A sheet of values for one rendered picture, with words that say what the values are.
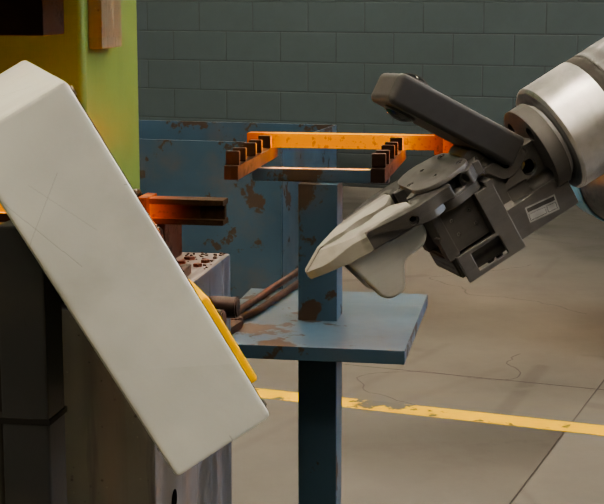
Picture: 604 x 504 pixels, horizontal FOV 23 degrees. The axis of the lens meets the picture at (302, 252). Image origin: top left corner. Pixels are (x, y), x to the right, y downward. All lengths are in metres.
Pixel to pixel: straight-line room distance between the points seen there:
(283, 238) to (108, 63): 3.42
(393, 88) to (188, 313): 0.23
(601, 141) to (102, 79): 1.07
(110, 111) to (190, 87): 8.07
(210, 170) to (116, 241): 4.50
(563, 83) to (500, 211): 0.11
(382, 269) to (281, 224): 4.35
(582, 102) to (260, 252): 4.40
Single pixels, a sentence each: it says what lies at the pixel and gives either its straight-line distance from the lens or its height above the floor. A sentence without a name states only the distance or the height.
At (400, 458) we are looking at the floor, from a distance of 4.06.
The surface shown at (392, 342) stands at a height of 0.77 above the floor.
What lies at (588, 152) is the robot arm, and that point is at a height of 1.14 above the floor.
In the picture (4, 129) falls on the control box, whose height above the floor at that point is 1.17.
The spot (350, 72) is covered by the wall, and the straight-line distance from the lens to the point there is 9.69.
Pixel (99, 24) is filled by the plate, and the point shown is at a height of 1.22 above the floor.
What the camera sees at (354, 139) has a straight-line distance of 2.31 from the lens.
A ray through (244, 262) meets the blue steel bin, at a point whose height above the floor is 0.26.
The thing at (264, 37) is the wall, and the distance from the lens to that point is 9.91.
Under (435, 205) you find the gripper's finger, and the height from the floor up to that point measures 1.10.
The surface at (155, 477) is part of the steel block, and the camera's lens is 1.65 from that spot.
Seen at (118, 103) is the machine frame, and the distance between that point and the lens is 2.14.
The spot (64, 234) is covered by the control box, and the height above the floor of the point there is 1.10.
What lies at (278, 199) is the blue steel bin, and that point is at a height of 0.51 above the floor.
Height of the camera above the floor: 1.26
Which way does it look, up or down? 10 degrees down
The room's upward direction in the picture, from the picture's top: straight up
